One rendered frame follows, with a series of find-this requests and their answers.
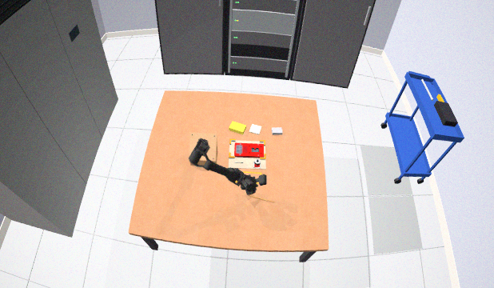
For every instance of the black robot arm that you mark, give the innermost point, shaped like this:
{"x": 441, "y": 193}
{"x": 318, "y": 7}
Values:
{"x": 232, "y": 174}

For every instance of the yellow rectangular block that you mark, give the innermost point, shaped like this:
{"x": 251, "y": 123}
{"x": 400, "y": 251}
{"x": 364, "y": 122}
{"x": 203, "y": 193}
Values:
{"x": 237, "y": 127}

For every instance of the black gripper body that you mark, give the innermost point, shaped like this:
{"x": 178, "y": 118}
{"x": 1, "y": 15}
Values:
{"x": 262, "y": 180}

